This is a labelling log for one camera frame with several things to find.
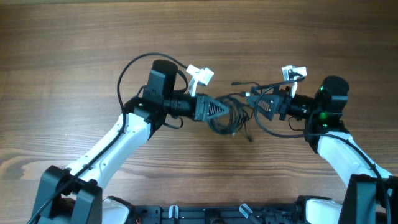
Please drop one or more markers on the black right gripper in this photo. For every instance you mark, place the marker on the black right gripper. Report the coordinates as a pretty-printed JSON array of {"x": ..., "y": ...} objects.
[{"x": 283, "y": 104}]

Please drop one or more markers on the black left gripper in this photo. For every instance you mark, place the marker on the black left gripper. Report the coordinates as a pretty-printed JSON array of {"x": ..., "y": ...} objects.
[{"x": 201, "y": 104}]

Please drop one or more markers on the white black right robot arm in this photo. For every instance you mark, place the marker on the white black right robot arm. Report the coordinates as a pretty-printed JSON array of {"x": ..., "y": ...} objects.
[{"x": 371, "y": 191}]

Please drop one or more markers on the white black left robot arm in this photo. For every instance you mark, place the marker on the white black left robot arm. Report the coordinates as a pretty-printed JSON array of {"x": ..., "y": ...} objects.
[{"x": 75, "y": 194}]

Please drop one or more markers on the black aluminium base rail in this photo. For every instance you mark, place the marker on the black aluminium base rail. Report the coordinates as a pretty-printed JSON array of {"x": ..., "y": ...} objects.
[{"x": 174, "y": 214}]

